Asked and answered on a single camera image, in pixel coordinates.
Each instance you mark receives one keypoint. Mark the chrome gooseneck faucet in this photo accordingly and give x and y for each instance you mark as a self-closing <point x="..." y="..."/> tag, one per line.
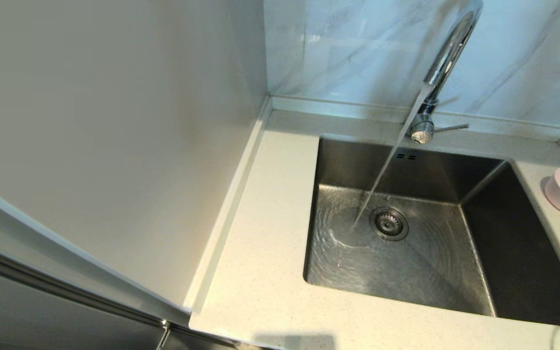
<point x="450" y="48"/>

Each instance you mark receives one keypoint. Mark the stainless steel sink basin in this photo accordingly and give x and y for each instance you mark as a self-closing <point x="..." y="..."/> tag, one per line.
<point x="430" y="277"/>

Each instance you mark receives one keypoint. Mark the round metal drain strainer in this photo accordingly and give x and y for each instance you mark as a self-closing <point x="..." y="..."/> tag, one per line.
<point x="389" y="224"/>

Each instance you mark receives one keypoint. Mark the white cabinet side panel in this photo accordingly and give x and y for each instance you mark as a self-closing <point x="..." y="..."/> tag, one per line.
<point x="114" y="146"/>

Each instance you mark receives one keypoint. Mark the grey steel appliance front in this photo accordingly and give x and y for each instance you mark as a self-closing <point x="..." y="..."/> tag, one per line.
<point x="17" y="316"/>

